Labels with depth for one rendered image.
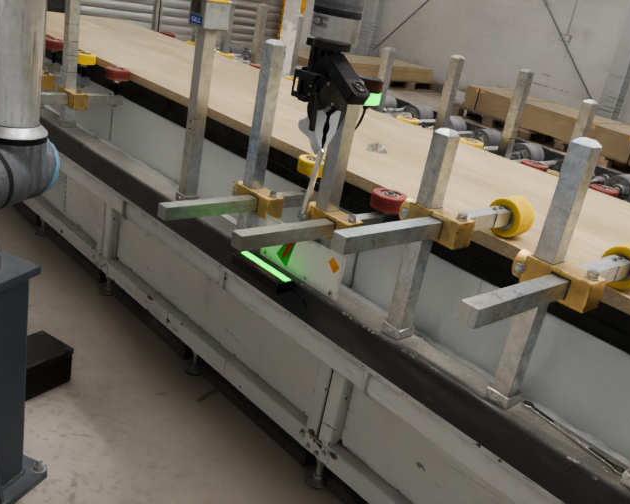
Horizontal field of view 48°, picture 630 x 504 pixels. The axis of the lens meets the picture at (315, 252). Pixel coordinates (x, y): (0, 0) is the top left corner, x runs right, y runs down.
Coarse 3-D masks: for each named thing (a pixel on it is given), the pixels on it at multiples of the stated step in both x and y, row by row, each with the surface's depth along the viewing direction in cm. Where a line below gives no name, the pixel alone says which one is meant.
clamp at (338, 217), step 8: (312, 208) 147; (312, 216) 148; (320, 216) 146; (328, 216) 144; (336, 216) 144; (344, 216) 145; (336, 224) 143; (344, 224) 141; (352, 224) 141; (360, 224) 143
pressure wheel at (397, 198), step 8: (376, 192) 153; (384, 192) 155; (392, 192) 153; (400, 192) 156; (376, 200) 152; (384, 200) 151; (392, 200) 150; (400, 200) 151; (376, 208) 152; (384, 208) 151; (392, 208) 151
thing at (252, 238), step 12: (360, 216) 150; (372, 216) 152; (384, 216) 153; (396, 216) 156; (252, 228) 132; (264, 228) 133; (276, 228) 134; (288, 228) 135; (300, 228) 137; (312, 228) 139; (324, 228) 141; (240, 240) 127; (252, 240) 129; (264, 240) 131; (276, 240) 133; (288, 240) 136; (300, 240) 138
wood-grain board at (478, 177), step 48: (96, 48) 269; (144, 48) 292; (192, 48) 319; (240, 96) 231; (288, 96) 248; (288, 144) 182; (384, 144) 203; (480, 192) 172; (528, 192) 181; (480, 240) 143; (528, 240) 143; (576, 240) 149; (624, 240) 156
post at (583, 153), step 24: (576, 144) 104; (576, 168) 105; (576, 192) 105; (552, 216) 109; (576, 216) 109; (552, 240) 109; (528, 312) 114; (528, 336) 114; (504, 360) 118; (528, 360) 118; (504, 384) 119
